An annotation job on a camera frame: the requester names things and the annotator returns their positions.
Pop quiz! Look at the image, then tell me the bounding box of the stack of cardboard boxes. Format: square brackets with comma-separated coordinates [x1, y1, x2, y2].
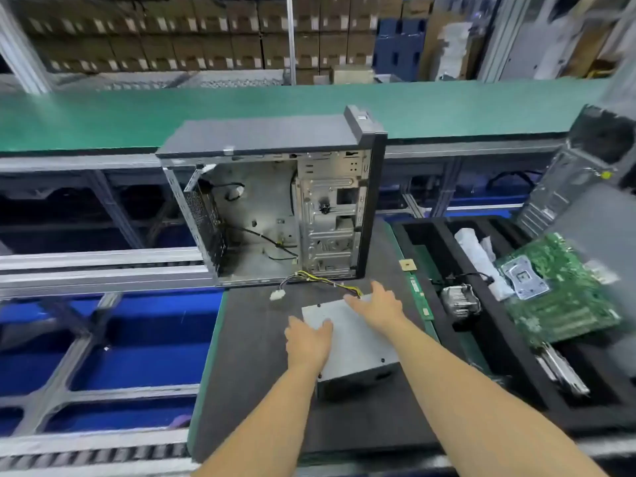
[0, 0, 435, 76]

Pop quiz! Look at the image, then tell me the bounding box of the grey power supply unit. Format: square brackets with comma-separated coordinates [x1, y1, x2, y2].
[270, 268, 403, 399]

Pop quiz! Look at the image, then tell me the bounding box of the person's right hand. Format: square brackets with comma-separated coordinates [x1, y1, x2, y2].
[344, 281, 409, 335]

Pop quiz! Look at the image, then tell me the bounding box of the grey computer tower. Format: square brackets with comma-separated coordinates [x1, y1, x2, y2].
[517, 104, 636, 239]

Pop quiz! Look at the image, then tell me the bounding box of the person's right forearm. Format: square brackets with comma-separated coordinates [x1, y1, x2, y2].
[382, 317, 608, 477]

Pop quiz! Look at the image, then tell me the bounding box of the green RAM stick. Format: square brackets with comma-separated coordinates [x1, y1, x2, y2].
[402, 243, 439, 340]

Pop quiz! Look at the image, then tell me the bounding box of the green conveyor belt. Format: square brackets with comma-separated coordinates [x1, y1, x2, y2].
[0, 79, 612, 155]

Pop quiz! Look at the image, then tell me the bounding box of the black and silver computer case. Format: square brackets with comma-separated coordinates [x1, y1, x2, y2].
[156, 104, 389, 289]

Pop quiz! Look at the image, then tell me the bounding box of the aluminium roller conveyor rail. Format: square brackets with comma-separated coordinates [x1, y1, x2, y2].
[0, 248, 225, 300]

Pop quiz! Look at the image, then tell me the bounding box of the person's left forearm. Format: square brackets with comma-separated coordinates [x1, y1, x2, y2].
[193, 360, 329, 477]

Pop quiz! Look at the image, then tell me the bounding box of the white bubble wrap bag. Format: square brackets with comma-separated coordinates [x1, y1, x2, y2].
[454, 227, 518, 302]

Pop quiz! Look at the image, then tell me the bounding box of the green motherboard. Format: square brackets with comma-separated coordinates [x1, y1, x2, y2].
[497, 231, 625, 348]

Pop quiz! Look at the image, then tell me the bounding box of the person's left hand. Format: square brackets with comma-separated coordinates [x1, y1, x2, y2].
[284, 315, 335, 380]

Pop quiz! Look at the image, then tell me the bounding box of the dark grey case side panel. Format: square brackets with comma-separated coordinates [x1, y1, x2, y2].
[556, 178, 636, 324]

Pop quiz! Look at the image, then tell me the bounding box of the metal heatsink cooler fan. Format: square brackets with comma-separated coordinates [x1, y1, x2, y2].
[440, 283, 484, 322]

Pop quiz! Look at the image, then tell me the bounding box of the silver hard drive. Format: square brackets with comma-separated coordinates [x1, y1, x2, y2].
[537, 343, 594, 399]

